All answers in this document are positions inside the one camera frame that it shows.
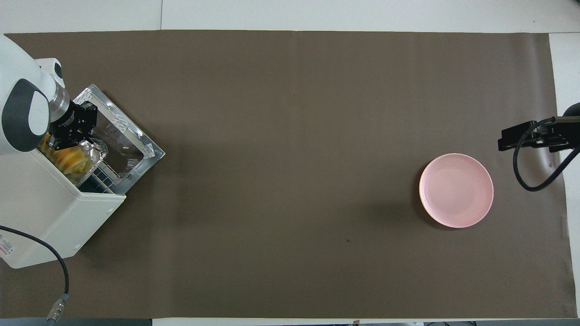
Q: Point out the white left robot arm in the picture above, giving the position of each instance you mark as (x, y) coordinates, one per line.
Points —
(22, 90)

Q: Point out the yellow ridged bread loaf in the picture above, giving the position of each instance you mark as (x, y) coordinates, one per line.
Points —
(68, 158)

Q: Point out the brown table mat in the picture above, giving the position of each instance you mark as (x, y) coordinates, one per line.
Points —
(290, 181)

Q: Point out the cream toaster oven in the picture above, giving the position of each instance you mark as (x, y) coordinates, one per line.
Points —
(50, 213)

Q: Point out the glass oven door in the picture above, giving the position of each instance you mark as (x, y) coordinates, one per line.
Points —
(136, 136)

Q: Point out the silver foil baking tray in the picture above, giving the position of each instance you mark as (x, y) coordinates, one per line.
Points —
(97, 156)

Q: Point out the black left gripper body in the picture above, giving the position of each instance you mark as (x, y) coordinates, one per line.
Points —
(74, 122)

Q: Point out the pink round plate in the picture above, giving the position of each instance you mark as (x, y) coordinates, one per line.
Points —
(455, 190)

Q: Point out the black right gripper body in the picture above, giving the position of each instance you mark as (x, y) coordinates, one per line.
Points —
(559, 136)

